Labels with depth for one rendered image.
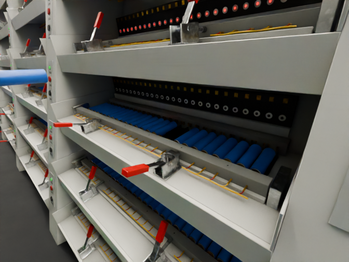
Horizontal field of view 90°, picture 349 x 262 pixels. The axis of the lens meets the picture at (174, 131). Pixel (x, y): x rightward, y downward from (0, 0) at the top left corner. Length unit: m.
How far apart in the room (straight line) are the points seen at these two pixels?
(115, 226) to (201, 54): 0.39
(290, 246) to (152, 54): 0.26
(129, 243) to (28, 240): 0.55
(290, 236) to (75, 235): 0.65
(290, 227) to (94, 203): 0.45
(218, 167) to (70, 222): 0.63
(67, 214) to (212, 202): 0.64
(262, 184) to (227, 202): 0.05
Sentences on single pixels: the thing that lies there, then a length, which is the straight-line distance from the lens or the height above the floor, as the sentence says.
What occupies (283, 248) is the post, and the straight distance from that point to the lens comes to 0.21.
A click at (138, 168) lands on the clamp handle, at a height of 0.50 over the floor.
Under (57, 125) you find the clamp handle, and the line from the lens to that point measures 0.45.
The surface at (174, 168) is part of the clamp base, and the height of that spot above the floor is 0.48.
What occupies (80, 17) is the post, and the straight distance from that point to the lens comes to 0.68.
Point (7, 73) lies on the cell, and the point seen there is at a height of 0.59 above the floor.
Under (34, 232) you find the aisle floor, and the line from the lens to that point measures 0.95.
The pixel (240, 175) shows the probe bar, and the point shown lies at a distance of 0.24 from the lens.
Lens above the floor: 0.60
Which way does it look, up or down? 12 degrees down
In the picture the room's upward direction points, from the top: 8 degrees clockwise
